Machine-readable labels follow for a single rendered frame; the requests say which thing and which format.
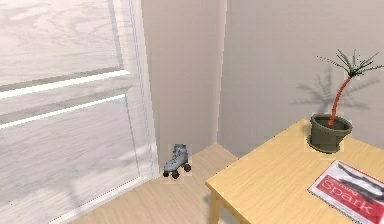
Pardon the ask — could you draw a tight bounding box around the grey roller skate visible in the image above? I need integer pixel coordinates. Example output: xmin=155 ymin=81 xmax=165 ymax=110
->
xmin=162 ymin=143 xmax=192 ymax=180

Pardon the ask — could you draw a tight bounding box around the red and white book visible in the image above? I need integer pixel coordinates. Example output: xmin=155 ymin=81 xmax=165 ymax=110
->
xmin=308 ymin=160 xmax=384 ymax=224

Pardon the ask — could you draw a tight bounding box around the light wooden table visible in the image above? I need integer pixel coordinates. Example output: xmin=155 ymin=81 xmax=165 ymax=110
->
xmin=205 ymin=117 xmax=384 ymax=224

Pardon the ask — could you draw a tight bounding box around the white panelled room door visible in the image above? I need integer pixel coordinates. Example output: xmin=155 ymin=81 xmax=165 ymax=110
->
xmin=0 ymin=0 xmax=160 ymax=224

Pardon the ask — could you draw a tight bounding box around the potted palm plant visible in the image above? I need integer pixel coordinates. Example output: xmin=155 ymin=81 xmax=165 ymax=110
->
xmin=307 ymin=49 xmax=384 ymax=154

